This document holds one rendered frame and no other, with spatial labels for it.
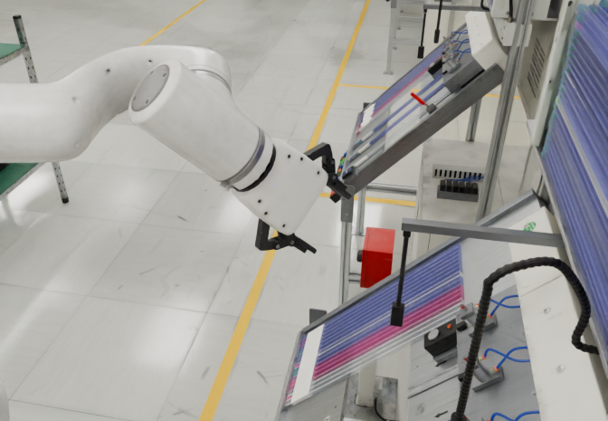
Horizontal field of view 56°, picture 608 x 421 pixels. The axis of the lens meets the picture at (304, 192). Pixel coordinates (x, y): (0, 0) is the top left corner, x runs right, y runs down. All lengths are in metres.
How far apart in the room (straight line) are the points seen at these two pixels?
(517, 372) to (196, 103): 0.59
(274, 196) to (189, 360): 1.87
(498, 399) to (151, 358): 1.88
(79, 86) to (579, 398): 0.69
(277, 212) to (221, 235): 2.45
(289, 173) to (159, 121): 0.19
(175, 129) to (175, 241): 2.56
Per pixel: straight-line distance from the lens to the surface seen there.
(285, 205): 0.73
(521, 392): 0.89
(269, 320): 2.66
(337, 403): 1.29
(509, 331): 0.97
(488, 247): 1.27
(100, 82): 0.70
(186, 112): 0.62
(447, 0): 5.40
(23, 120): 0.67
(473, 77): 2.03
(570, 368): 0.84
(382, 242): 1.82
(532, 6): 1.90
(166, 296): 2.84
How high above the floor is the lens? 1.87
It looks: 32 degrees down
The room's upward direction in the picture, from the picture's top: straight up
